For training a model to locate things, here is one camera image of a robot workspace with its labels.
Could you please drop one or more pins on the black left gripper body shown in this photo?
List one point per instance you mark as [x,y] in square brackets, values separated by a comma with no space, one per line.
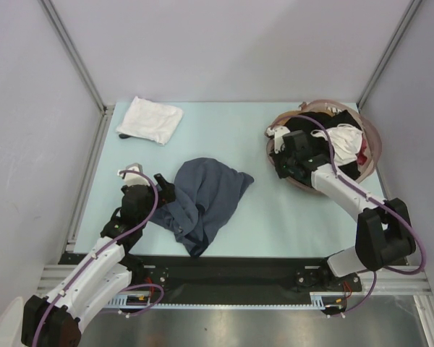
[164,195]

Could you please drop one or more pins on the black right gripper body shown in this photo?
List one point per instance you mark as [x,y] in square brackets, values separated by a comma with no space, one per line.
[283,164]

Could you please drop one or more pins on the white graphic tank top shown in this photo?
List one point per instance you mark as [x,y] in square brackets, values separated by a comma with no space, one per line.
[149,120]

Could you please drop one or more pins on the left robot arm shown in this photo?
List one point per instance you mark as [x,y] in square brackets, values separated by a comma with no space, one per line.
[61,316]

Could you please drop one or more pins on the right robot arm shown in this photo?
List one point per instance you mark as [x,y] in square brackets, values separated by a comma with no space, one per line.
[383,233]

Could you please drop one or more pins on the black garment pile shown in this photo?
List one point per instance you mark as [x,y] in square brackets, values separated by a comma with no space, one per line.
[311,126]

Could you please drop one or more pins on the light blue table mat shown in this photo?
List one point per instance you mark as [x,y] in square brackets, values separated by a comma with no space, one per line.
[273,219]

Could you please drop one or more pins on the red garment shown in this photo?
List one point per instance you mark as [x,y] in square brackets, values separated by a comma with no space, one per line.
[361,155]

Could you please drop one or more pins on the pink plastic laundry basket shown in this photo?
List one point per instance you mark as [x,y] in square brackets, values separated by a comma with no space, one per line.
[331,107]

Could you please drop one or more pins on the white strappy garment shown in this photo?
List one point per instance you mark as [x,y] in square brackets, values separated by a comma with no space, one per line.
[346,141]

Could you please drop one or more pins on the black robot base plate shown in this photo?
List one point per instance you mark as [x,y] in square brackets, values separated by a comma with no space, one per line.
[237,276]

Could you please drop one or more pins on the white cable duct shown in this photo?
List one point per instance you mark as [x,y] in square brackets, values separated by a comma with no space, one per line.
[303,301]

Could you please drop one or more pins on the aluminium frame rail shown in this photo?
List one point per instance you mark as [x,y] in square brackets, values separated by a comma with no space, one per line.
[82,196]

